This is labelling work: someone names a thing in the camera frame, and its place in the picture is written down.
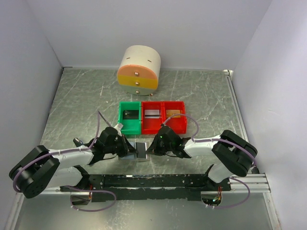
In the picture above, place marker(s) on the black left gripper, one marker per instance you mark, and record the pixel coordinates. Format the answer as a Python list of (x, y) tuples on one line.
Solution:
[(126, 146)]

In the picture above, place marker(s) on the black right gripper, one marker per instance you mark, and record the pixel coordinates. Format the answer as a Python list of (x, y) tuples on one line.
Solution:
[(154, 149)]

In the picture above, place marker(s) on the card with dark stripe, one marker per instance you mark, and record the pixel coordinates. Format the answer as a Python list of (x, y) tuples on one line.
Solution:
[(141, 148)]

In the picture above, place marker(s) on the grey card holder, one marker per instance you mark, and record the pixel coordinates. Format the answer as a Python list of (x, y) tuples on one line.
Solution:
[(134, 157)]

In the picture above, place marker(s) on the green plastic bin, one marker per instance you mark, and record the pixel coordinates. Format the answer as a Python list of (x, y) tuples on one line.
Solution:
[(130, 127)]

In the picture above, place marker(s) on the red double plastic bin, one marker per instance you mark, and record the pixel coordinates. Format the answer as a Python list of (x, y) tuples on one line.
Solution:
[(151, 126)]

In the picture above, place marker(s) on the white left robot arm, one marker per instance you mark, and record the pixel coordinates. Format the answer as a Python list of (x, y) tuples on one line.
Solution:
[(44, 168)]

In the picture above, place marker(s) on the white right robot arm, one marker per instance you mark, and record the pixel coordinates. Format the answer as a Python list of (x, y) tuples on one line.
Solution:
[(236, 156)]

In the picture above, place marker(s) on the black card in green bin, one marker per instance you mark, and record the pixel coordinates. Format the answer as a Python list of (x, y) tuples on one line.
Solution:
[(130, 115)]

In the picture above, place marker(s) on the white card with black stripe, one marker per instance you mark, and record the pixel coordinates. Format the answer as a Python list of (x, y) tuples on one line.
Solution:
[(152, 114)]

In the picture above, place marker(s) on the orange gold card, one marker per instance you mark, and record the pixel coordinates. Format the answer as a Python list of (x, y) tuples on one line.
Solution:
[(172, 113)]

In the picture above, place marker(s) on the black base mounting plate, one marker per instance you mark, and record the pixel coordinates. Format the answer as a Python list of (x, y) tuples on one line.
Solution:
[(153, 186)]

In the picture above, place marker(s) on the round three-drawer cabinet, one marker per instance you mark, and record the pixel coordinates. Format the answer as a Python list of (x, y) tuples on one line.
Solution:
[(139, 70)]

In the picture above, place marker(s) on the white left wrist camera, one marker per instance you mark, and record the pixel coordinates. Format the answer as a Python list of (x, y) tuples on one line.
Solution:
[(118, 126)]

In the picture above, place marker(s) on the aluminium rail frame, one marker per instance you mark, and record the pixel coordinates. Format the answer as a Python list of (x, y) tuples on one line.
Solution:
[(143, 128)]

